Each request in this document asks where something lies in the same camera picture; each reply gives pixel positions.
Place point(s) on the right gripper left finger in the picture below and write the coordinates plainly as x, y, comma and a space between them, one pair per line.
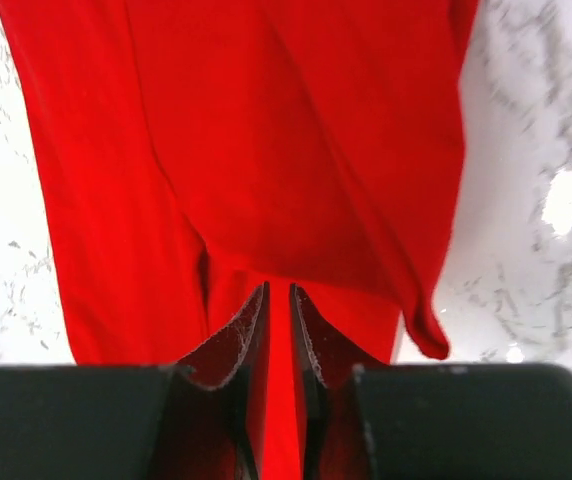
203, 433

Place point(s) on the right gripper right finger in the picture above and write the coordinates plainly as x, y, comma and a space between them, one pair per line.
335, 446

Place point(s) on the red t shirt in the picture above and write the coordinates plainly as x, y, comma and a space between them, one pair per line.
190, 152

